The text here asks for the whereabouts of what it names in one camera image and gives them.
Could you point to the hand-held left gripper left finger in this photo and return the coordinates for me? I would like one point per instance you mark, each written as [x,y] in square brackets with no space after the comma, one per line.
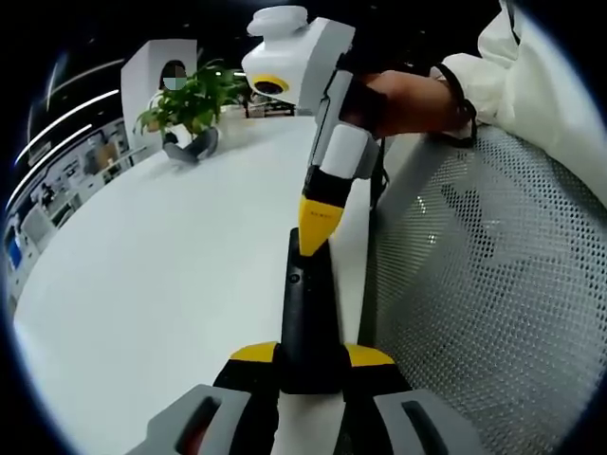
[208,417]

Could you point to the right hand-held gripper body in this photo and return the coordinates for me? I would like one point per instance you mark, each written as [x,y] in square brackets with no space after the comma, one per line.
[303,57]

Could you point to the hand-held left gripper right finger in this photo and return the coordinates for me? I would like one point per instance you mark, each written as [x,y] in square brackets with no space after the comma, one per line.
[398,422]

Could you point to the black remote control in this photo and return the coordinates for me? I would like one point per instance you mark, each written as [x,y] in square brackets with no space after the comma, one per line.
[310,332]

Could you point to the person's right hand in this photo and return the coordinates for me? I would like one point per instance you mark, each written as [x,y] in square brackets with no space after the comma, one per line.
[412,104]

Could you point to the green potted plant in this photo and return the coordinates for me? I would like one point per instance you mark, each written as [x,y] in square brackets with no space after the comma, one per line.
[194,102]

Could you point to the dark grey plant pot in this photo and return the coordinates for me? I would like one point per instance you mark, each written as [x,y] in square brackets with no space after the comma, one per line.
[194,144]

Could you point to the grey mesh office chair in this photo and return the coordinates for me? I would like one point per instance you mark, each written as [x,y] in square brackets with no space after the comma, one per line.
[498,308]

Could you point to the white square column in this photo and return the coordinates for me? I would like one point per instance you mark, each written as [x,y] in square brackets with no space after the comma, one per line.
[142,76]

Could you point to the white counter row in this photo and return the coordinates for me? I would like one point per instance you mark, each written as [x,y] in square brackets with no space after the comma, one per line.
[57,199]

